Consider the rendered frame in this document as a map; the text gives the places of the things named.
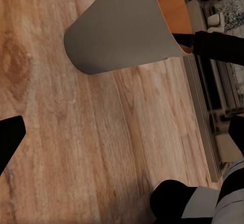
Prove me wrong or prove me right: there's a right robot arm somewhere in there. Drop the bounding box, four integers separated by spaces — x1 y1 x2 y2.
173 12 244 66

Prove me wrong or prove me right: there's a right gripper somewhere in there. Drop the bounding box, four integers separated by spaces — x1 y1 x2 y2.
173 31 238 62

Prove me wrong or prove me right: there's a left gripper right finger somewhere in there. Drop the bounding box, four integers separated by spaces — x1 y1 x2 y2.
228 115 244 155

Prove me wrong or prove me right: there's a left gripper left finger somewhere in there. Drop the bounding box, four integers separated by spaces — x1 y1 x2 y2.
0 116 26 175

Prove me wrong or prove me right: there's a trash can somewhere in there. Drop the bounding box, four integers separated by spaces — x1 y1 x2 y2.
64 0 194 75

